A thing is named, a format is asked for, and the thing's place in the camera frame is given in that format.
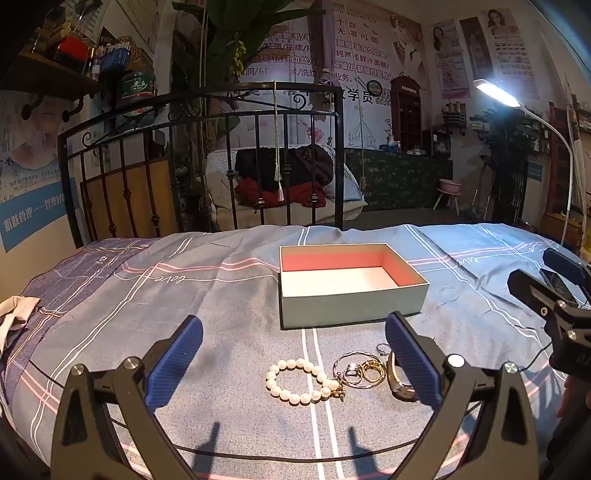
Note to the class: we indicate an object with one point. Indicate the blue box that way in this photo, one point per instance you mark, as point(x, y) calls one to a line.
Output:
point(115, 57)

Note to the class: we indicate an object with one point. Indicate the thin silver bangle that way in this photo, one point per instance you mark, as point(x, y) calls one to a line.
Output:
point(342, 359)

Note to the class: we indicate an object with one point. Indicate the red telephone booth cabinet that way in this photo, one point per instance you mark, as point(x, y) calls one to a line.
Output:
point(406, 115)

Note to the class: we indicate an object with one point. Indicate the black clothing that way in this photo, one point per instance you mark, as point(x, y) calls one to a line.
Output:
point(268, 164)

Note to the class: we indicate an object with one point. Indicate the large printed wall poster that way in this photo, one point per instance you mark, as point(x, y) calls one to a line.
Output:
point(355, 50)

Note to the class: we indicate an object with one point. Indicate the wall poster with face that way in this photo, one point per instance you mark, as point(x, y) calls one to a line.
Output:
point(32, 138)

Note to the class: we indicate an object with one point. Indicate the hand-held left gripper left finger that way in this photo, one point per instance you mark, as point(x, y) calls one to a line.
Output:
point(178, 360)

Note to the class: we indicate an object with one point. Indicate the gold bangle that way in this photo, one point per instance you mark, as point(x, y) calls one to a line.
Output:
point(375, 371)

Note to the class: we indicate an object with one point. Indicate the white floor lamp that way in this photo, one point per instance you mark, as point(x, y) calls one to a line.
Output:
point(501, 94)

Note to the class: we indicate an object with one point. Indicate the wooden cabinet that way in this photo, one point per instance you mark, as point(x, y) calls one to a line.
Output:
point(561, 157)

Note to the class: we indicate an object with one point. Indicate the white wicker swing sofa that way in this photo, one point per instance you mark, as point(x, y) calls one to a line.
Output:
point(221, 198)

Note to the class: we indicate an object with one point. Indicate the wall poster with grid pictures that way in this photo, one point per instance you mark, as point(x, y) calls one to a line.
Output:
point(512, 55)

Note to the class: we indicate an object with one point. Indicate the large green leafy plant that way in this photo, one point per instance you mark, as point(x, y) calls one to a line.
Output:
point(244, 27)

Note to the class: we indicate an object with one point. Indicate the blue grey plaid bedsheet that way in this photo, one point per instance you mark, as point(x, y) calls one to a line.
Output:
point(184, 286)

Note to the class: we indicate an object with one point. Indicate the red clothing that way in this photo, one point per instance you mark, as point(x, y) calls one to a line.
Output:
point(300, 194)

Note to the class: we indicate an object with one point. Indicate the pink stool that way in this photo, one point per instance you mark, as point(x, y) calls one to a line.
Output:
point(449, 186)

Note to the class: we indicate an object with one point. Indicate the beige cloth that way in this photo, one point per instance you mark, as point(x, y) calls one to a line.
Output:
point(16, 314)

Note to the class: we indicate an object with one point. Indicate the small black screen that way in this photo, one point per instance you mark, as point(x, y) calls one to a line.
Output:
point(437, 142)

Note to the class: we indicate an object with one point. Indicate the pink framed wall poster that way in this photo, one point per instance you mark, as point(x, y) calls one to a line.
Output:
point(450, 60)

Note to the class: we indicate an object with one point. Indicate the wooden wall shelf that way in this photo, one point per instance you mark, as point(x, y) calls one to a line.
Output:
point(60, 71)

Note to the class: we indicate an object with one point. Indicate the cardboard box pink inside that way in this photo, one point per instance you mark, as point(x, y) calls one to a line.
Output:
point(341, 281)

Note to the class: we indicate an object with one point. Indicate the black iron bed frame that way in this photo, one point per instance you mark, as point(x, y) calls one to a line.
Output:
point(171, 120)

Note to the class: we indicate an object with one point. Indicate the red box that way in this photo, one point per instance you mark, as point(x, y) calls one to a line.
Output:
point(73, 48)

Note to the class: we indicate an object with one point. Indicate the gold wristwatch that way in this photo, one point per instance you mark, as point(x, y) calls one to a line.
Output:
point(398, 385)

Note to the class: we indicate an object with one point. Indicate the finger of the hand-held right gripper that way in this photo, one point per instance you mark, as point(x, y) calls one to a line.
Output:
point(531, 288)
point(570, 272)

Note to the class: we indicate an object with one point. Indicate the green patterned counter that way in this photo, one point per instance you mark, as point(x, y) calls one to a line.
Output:
point(397, 177)

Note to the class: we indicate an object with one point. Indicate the green round tin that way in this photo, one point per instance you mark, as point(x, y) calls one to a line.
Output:
point(137, 85)

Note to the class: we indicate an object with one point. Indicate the dark potted plant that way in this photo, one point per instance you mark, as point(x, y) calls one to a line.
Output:
point(505, 157)

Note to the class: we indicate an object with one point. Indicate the narrow dark wall poster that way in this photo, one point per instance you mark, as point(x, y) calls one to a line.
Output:
point(472, 46)

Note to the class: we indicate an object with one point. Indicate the person's right hand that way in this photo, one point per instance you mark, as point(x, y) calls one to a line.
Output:
point(565, 397)

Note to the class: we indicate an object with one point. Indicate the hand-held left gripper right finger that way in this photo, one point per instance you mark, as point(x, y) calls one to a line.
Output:
point(411, 360)

